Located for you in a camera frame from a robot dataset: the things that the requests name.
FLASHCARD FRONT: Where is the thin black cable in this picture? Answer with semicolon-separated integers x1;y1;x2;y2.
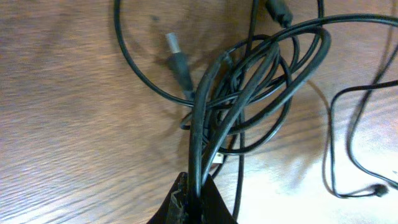
113;0;398;220

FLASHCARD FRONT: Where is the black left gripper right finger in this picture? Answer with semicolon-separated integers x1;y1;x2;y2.
201;175;237;224

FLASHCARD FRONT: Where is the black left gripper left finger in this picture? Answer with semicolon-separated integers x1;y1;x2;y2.
147;172;188;224

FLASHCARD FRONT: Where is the thick black USB cable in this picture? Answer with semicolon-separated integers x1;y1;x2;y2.
164;12;398;200

